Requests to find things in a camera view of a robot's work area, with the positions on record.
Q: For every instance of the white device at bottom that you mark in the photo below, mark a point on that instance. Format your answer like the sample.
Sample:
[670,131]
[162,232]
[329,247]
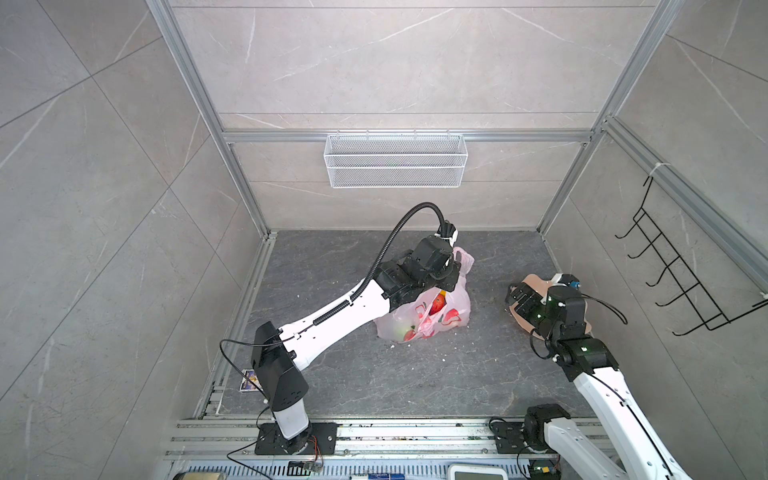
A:
[475,472]

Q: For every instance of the pink scalloped plate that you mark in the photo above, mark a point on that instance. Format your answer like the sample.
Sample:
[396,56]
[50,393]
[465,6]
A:
[528,312]

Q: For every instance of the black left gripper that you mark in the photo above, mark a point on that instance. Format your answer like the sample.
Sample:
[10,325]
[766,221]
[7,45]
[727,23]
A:
[453,266]

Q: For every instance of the pink plastic bag fruit print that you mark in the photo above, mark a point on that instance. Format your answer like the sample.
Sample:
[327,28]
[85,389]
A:
[412,321]

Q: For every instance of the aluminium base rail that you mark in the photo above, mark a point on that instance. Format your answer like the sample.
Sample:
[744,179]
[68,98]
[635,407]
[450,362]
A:
[353,438]

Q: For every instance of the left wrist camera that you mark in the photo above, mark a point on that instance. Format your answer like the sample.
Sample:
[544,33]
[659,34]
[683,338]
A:
[448,231]

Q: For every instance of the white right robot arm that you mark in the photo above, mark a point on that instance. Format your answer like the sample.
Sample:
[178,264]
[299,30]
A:
[554,312]

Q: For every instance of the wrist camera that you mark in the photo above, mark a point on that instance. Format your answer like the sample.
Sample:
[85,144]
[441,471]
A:
[448,231]
[566,280]

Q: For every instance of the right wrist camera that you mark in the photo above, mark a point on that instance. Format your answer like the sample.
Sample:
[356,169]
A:
[566,280]

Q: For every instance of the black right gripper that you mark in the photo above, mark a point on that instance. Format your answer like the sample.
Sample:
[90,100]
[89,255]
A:
[533,299]

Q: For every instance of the white wire mesh basket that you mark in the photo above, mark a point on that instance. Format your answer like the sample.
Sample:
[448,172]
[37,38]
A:
[389,160]

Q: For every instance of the black wire hook rack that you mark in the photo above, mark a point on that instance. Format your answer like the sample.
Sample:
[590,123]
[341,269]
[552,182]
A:
[709,315]

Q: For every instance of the red fake apple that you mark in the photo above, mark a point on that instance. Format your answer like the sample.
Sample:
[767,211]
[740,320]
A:
[438,303]

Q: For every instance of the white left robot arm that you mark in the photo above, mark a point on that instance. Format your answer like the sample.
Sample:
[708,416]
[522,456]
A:
[280,355]

